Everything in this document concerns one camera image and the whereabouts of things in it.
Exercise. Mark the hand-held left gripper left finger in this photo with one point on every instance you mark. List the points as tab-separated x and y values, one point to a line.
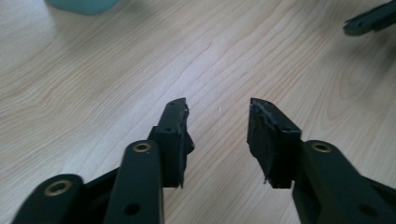
169	146

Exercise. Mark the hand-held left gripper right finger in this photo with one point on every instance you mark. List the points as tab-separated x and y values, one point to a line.
281	152

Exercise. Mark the teal container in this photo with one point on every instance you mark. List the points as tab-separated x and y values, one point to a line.
82	5

